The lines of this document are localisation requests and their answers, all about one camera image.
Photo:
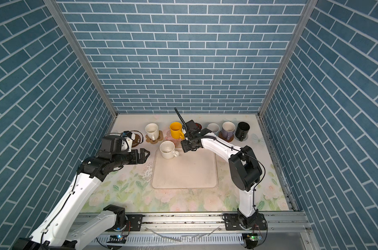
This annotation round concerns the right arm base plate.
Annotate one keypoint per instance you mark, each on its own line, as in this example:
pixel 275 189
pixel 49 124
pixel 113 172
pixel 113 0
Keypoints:
pixel 236 222

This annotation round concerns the white mug top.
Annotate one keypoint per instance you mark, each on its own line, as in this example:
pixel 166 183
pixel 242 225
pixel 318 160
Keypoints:
pixel 168 151

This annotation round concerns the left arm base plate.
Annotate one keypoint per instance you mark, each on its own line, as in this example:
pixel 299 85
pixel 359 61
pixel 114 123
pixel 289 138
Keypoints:
pixel 132 222

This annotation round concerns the beige serving tray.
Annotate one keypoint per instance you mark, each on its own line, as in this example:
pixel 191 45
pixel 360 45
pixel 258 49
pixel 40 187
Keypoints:
pixel 191 170

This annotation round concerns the yellow mug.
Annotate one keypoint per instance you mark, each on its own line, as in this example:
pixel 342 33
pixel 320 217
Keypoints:
pixel 176 131

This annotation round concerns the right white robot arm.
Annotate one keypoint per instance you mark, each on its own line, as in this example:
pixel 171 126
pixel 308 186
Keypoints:
pixel 245 169

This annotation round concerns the pink flower coaster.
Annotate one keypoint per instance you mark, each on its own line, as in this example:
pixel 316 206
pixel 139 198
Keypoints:
pixel 169 137

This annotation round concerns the purple handle white mug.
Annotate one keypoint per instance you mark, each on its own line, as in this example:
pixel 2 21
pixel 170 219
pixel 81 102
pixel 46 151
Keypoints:
pixel 228 128

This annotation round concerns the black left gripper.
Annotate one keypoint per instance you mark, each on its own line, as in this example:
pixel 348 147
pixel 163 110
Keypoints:
pixel 142 158

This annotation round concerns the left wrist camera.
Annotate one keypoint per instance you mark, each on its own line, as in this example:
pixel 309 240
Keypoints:
pixel 127 141

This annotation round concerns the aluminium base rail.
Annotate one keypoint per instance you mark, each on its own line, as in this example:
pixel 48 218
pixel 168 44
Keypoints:
pixel 193 222

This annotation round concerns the black mug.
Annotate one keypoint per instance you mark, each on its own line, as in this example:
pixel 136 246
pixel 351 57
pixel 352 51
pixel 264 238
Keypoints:
pixel 242 130

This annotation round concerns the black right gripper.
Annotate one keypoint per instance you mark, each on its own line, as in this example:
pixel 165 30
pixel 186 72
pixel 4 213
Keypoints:
pixel 185 145

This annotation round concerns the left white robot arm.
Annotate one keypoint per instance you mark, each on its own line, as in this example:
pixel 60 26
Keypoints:
pixel 54 233

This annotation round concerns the brown wooden round coaster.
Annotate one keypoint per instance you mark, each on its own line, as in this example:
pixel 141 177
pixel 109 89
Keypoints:
pixel 230 139

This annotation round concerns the dark brown glossy round coaster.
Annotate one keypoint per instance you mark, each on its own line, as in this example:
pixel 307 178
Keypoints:
pixel 138 139

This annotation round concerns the brown paw shaped coaster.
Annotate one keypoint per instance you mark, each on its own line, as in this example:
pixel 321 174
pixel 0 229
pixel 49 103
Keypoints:
pixel 160 138

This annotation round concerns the light blue mug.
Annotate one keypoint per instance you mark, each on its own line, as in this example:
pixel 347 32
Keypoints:
pixel 214 128

